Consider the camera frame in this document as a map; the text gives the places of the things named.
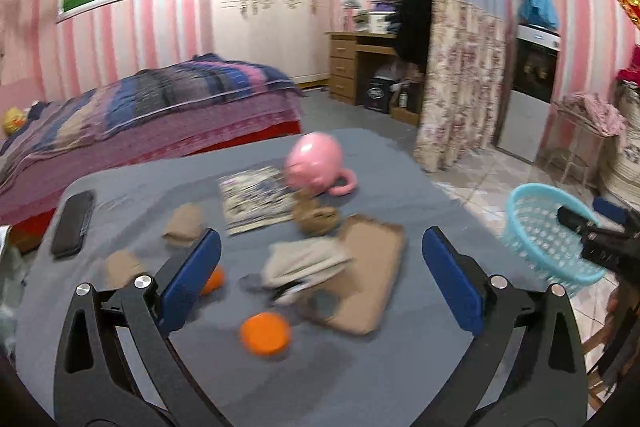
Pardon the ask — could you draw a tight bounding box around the brown cardboard roll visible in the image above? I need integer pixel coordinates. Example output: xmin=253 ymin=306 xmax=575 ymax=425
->
xmin=163 ymin=202 xmax=204 ymax=246
xmin=104 ymin=251 xmax=145 ymax=289

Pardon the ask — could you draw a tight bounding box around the small orange ball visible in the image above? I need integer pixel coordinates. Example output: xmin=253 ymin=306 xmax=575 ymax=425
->
xmin=201 ymin=265 xmax=224 ymax=296

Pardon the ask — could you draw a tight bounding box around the orange round lid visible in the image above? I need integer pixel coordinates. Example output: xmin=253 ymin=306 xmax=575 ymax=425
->
xmin=240 ymin=312 xmax=291 ymax=357

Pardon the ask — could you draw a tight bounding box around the brown paper ball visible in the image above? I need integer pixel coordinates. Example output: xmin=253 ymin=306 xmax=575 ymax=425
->
xmin=292 ymin=190 xmax=341 ymax=236

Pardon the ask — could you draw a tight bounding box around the light blue plastic basket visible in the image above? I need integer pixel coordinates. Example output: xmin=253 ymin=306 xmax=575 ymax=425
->
xmin=501 ymin=183 xmax=604 ymax=296

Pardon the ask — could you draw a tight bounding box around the black glasses case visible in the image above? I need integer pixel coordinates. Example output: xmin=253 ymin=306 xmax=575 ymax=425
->
xmin=50 ymin=191 xmax=96 ymax=260

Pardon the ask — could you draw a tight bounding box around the floral curtain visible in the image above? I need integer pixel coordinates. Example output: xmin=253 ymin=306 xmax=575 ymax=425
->
xmin=413 ymin=0 xmax=506 ymax=172

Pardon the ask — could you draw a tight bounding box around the tan phone case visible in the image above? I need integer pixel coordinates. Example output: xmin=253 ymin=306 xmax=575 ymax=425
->
xmin=296 ymin=215 xmax=405 ymax=336

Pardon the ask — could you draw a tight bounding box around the wooden desk with drawers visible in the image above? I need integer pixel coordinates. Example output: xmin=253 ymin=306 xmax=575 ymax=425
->
xmin=329 ymin=31 xmax=423 ymax=127

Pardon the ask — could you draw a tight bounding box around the grey table cloth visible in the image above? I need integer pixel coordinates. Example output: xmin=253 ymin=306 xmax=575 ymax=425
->
xmin=14 ymin=126 xmax=547 ymax=427

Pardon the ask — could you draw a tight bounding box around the patterned booklet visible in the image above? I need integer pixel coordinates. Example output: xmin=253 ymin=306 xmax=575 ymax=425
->
xmin=218 ymin=166 xmax=295 ymax=235

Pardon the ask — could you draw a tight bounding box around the pink piggy bank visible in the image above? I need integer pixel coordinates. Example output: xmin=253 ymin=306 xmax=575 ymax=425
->
xmin=283 ymin=132 xmax=358 ymax=197

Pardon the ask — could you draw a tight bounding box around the black hanging coat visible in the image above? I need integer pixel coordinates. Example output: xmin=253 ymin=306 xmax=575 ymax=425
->
xmin=394 ymin=0 xmax=433 ymax=75

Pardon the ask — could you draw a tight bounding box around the yellow duck plush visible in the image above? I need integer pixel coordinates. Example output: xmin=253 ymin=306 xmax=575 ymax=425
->
xmin=2 ymin=107 xmax=28 ymax=136

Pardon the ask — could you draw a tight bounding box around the bed with striped quilt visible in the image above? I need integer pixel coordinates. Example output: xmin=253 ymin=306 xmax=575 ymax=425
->
xmin=1 ymin=53 xmax=303 ymax=225

